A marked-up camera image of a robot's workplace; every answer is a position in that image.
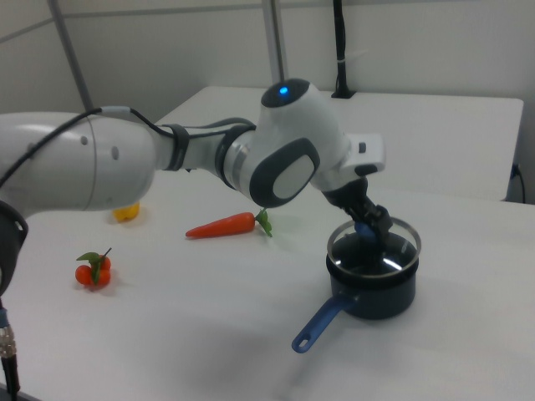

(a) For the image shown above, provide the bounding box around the glass lid with blue knob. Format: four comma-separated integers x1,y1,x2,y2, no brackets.
326,218,423,277

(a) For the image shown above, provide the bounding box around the dark blue saucepan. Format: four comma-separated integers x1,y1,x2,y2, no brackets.
291,248,419,354

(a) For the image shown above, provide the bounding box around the white table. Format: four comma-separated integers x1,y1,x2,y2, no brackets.
155,86,525,203

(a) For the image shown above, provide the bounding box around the black power cable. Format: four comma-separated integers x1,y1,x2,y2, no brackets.
512,163,527,204

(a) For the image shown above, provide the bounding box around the black cable with metal connector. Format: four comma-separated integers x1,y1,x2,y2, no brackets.
0,297,23,401

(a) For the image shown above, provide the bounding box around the orange toy carrot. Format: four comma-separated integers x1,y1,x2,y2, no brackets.
185,208,274,240

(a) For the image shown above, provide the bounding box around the black pole with clamp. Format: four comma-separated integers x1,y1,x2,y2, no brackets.
331,0,357,99

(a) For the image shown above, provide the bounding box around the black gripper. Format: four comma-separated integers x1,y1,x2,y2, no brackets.
323,176,392,253

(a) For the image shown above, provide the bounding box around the toy tomato cluster with leaves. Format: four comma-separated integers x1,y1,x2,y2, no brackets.
74,247,113,289

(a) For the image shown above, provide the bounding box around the yellow toy bell pepper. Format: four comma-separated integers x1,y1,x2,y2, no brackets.
111,200,141,223

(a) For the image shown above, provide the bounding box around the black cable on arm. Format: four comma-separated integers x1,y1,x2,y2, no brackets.
0,106,258,187

